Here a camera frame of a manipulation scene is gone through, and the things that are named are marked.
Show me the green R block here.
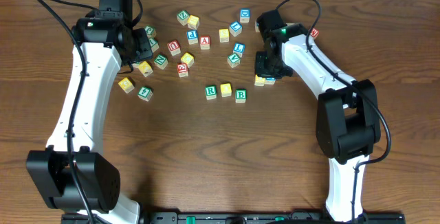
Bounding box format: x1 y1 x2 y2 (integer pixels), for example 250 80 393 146
205 85 217 100

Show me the yellow block middle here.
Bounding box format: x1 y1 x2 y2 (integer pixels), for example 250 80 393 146
181 52 195 68

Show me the red E block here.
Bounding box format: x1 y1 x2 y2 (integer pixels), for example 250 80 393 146
177 63 189 78

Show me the green 4 block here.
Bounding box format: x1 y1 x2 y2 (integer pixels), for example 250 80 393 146
137 87 153 102

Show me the green Z block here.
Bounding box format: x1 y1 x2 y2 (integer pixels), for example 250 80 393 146
177 10 190 25

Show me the yellow S block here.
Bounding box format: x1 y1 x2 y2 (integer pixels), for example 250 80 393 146
219 28 230 43

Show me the red A block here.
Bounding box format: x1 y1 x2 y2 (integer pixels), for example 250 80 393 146
199 36 210 49

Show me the yellow X block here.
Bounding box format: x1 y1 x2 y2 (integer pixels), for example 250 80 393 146
138 61 153 77

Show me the blue L block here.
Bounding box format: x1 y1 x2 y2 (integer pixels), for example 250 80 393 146
229 21 243 37

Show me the yellow O block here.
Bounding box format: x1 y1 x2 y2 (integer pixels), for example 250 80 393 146
220 83 232 98
254 75 266 87

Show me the green V block centre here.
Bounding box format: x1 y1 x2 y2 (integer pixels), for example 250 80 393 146
227 53 241 68

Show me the blue T block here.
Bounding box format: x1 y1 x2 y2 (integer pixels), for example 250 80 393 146
265 78 276 85

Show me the green B block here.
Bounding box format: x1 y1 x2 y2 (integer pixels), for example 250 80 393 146
235 89 247 103

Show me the green 7 block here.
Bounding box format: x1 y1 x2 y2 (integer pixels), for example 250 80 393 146
149 38 160 53

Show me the red M block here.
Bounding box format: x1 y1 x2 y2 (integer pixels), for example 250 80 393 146
310 28 319 39

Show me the green V block left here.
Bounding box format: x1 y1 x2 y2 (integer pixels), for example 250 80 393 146
132 61 143 68

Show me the green v block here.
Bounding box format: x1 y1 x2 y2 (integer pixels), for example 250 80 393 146
227 53 241 68
132 61 143 68

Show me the red U block left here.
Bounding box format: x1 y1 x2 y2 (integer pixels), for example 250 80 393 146
167 40 181 56

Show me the blue D block far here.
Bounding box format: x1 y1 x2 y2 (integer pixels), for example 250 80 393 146
239 9 250 23

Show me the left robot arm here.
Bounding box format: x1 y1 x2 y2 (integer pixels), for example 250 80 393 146
26 0 153 223

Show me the yellow C block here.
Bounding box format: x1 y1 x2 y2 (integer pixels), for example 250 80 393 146
118 77 135 93

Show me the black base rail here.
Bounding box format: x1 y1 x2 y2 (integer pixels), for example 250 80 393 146
60 210 406 224

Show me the blue P block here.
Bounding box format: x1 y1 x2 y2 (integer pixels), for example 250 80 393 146
186 30 199 45

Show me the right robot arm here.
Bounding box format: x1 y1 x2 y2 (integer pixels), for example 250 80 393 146
255 10 380 222

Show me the yellow block far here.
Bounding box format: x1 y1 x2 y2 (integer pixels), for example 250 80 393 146
187 15 200 30

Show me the green N block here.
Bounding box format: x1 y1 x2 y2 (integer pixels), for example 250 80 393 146
154 54 168 69

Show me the green block far left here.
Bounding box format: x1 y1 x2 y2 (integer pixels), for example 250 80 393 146
144 25 157 38

